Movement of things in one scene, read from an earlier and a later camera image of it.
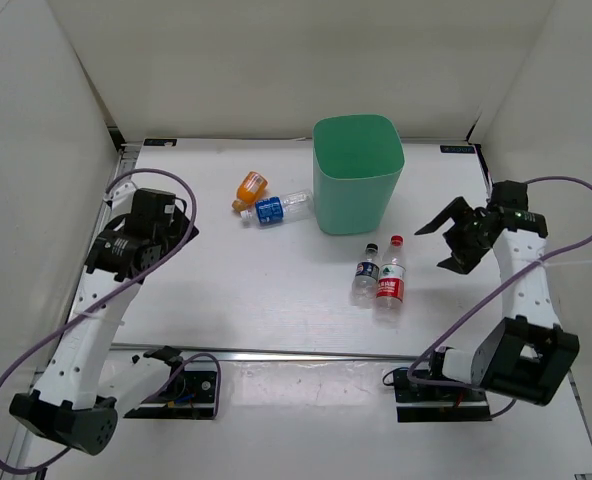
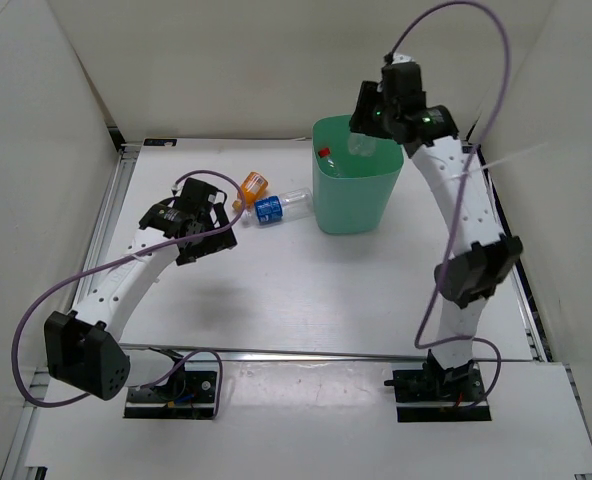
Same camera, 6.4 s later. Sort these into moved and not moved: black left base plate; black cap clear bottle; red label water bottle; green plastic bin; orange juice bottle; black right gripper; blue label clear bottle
Moved: red label water bottle; black cap clear bottle; black right gripper
Not moved: blue label clear bottle; black left base plate; green plastic bin; orange juice bottle
